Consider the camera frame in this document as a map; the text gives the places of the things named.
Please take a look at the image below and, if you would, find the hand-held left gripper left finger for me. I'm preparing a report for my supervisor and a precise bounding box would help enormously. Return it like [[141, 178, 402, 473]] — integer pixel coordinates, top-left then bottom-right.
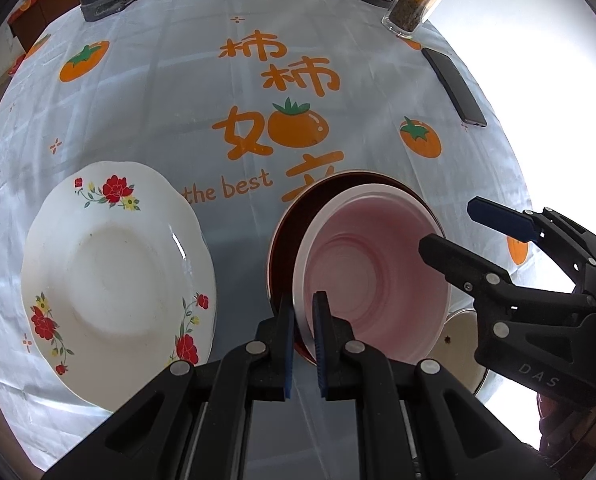
[[42, 295, 297, 480]]

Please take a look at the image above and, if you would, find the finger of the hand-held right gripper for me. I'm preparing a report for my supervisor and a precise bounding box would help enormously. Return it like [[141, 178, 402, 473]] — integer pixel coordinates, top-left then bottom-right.
[[468, 197, 596, 293], [419, 234, 596, 351]]

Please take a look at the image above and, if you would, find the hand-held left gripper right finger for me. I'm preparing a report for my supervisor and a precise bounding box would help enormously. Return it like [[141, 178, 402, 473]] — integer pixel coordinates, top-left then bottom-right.
[[311, 290, 551, 480]]

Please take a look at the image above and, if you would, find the pink plastic bowl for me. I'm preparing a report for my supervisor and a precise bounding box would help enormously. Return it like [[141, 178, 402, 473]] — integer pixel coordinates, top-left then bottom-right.
[[293, 184, 453, 365]]

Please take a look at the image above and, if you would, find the red bowl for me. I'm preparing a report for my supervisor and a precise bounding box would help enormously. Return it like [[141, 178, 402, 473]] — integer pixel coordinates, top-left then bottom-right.
[[269, 170, 446, 366]]

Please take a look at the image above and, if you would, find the white plate with red flowers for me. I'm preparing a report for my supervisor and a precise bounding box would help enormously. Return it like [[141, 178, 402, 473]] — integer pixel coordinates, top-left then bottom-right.
[[20, 161, 218, 408]]

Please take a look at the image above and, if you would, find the white bowl with metal rim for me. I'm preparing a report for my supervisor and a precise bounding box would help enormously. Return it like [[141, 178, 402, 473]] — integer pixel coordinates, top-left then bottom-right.
[[430, 309, 490, 393]]

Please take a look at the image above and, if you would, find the black smartphone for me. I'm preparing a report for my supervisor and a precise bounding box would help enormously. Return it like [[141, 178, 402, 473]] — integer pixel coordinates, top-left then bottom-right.
[[422, 47, 488, 127]]

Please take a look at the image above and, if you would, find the persimmon print tablecloth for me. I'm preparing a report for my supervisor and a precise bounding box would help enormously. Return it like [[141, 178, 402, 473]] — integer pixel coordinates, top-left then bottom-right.
[[0, 0, 536, 480]]

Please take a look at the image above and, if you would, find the brown wooden cabinet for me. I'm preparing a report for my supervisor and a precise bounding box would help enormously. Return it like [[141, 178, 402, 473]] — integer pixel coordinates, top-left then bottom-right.
[[7, 0, 86, 51]]

